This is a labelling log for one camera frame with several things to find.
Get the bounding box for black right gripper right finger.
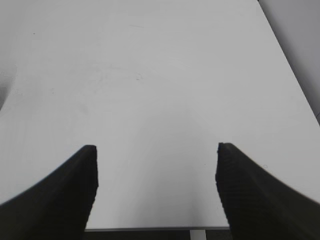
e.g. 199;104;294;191
215;142;320;240

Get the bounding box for white table leg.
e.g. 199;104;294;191
189;229;207;240

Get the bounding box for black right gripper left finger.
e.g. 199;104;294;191
0;145;99;240

